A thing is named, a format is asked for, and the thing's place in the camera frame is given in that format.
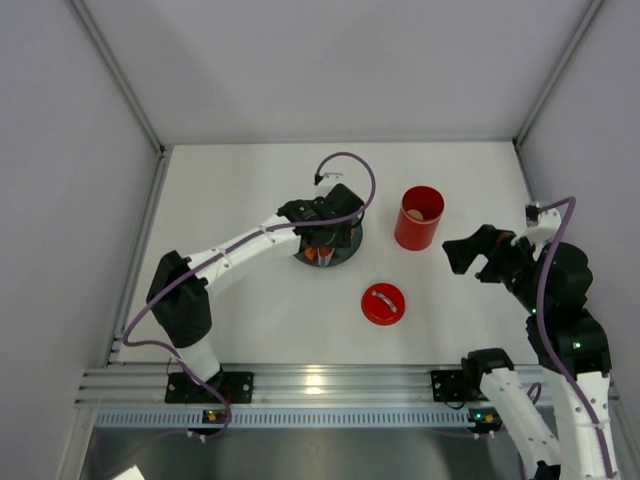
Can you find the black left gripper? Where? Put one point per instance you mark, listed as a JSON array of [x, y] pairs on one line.
[[323, 240]]

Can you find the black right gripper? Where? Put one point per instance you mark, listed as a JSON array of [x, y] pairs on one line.
[[486, 256]]

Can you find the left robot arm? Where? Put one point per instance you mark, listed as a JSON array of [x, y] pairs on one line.
[[185, 312]]

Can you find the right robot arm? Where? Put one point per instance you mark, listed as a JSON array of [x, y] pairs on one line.
[[550, 279]]

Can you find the blue ceramic plate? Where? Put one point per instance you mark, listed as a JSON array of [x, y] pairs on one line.
[[345, 239]]

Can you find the red cylindrical tin container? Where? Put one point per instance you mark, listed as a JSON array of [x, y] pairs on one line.
[[421, 209]]

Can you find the red tin lid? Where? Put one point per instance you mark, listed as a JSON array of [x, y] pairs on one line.
[[383, 304]]

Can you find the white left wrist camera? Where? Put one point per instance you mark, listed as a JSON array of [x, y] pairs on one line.
[[327, 178]]

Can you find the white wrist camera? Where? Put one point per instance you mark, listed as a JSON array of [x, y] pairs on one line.
[[327, 178], [542, 222]]

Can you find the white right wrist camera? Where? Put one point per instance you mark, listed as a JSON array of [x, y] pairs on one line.
[[542, 222]]

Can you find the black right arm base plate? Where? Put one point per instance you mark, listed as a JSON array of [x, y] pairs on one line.
[[452, 387]]

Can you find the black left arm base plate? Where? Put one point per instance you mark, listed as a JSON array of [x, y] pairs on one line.
[[235, 387]]

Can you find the right aluminium frame post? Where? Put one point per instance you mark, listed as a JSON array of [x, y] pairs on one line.
[[570, 48]]

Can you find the aluminium frame post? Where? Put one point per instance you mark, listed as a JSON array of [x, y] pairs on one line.
[[570, 48], [99, 42]]

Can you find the aluminium mounting rail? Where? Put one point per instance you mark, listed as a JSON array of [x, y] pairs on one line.
[[274, 385]]

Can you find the grey slotted cable duct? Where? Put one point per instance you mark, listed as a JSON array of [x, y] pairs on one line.
[[253, 418]]

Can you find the left aluminium frame post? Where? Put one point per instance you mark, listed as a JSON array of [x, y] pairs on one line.
[[99, 42]]

